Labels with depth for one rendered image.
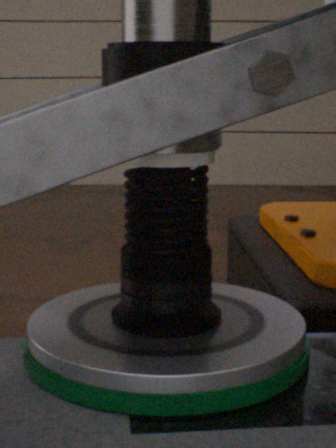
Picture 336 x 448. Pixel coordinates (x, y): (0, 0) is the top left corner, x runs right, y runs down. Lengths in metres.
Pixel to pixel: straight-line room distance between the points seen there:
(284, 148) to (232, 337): 6.04
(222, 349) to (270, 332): 0.05
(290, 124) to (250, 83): 6.06
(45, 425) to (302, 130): 6.16
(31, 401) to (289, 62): 0.28
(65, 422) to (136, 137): 0.18
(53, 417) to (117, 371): 0.05
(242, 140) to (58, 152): 6.04
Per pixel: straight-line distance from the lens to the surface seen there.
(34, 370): 0.50
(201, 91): 0.45
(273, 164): 6.53
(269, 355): 0.47
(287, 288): 1.04
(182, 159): 0.47
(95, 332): 0.51
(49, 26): 6.49
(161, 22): 0.47
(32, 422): 0.45
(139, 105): 0.44
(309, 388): 0.49
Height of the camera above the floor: 1.05
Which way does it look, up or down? 13 degrees down
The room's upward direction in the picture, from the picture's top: straight up
